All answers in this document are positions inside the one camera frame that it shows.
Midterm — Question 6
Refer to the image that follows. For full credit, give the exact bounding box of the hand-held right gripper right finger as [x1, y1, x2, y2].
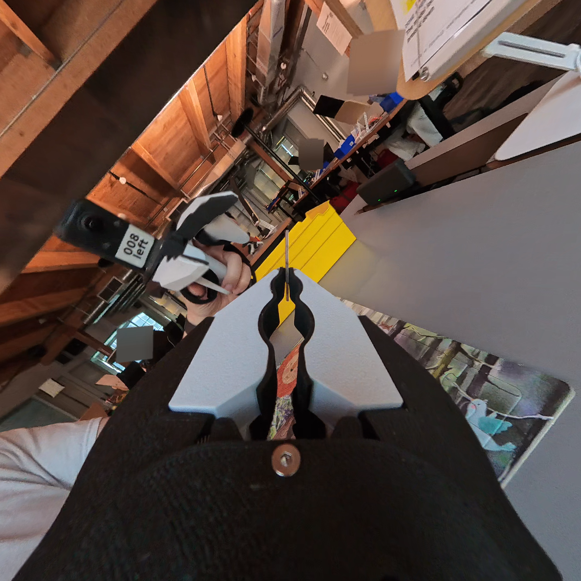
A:
[290, 267, 404, 440]

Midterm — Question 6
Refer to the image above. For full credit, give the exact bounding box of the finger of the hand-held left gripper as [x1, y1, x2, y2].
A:
[176, 191, 240, 240]
[154, 246, 211, 291]

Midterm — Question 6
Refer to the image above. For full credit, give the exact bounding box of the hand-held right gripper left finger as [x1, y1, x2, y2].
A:
[169, 268, 287, 440]

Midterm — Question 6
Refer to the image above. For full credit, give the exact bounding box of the animal jigsaw puzzle board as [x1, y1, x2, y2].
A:
[268, 300, 576, 484]

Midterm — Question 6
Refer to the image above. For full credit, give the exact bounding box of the adjacent grey desk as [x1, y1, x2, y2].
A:
[404, 73, 568, 187]

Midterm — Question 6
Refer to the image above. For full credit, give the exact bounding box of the person's left hand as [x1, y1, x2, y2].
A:
[185, 247, 253, 326]

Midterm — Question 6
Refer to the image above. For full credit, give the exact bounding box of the black light stand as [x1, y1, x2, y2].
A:
[231, 108, 325, 202]

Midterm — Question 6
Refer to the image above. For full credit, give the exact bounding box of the yellow plastic bin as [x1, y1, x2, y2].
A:
[254, 200, 357, 339]

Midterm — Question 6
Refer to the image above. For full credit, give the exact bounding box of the cluttered background workbench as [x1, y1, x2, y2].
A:
[268, 91, 409, 214]

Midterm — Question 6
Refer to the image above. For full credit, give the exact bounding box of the black box with green light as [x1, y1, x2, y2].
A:
[356, 159, 418, 205]

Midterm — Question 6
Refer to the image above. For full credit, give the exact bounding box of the white paper notice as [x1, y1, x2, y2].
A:
[316, 11, 352, 56]

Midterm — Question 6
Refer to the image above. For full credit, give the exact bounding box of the instruction sheet on stand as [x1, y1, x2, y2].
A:
[395, 0, 545, 98]

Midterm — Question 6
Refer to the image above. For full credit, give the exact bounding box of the printed instruction sheet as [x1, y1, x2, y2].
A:
[390, 0, 493, 82]

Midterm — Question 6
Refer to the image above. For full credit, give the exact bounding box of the white metal stand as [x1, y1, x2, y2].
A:
[481, 32, 581, 162]

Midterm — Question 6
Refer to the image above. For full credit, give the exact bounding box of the metal ventilation duct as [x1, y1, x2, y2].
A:
[247, 0, 318, 132]

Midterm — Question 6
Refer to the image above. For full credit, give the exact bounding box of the wire page holder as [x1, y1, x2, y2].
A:
[411, 41, 432, 82]

